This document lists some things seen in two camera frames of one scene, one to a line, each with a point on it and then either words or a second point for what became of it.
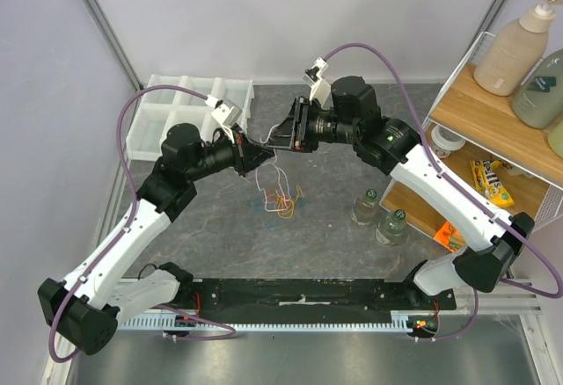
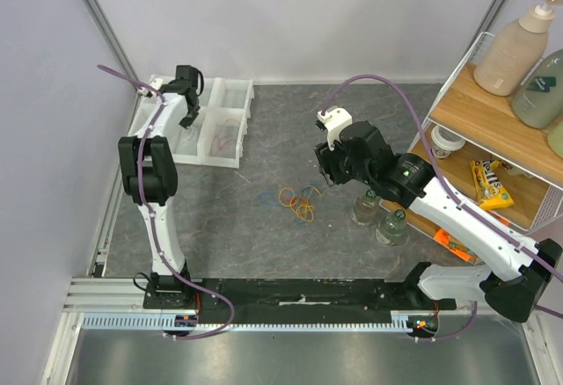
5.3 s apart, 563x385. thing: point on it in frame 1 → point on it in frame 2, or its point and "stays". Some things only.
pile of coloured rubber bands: [286, 207] → [299, 202]
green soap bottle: [538, 101] stays
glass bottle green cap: [365, 208] stays
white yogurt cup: [444, 141] stays
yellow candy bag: [486, 181] stays
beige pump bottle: [513, 56] stays
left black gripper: [247, 156] → [186, 123]
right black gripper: [300, 124] → [328, 165]
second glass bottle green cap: [391, 228] stays
